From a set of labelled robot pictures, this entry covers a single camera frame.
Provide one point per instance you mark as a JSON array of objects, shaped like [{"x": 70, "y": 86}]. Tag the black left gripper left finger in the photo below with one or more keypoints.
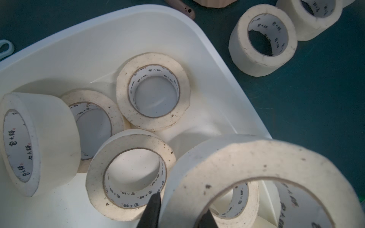
[{"x": 150, "y": 216}]

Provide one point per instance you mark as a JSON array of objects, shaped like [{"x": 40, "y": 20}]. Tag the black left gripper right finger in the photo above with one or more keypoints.
[{"x": 207, "y": 221}]

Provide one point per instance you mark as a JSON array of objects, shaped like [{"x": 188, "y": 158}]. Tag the cream masking tape roll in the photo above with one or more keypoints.
[
  {"x": 278, "y": 29},
  {"x": 40, "y": 142},
  {"x": 137, "y": 70},
  {"x": 313, "y": 193},
  {"x": 311, "y": 17},
  {"x": 128, "y": 168},
  {"x": 238, "y": 207},
  {"x": 97, "y": 118}
]

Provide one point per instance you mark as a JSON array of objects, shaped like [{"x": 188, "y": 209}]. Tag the white plastic storage box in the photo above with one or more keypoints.
[{"x": 91, "y": 55}]

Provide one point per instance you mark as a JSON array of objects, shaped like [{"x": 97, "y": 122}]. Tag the brown slotted litter scoop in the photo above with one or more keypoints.
[{"x": 182, "y": 7}]

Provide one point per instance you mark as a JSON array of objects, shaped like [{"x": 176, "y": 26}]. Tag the beige ribbed flower pot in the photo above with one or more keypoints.
[{"x": 215, "y": 3}]

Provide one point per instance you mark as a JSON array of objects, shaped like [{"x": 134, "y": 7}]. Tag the blue dustpan with brush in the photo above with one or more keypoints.
[{"x": 9, "y": 50}]

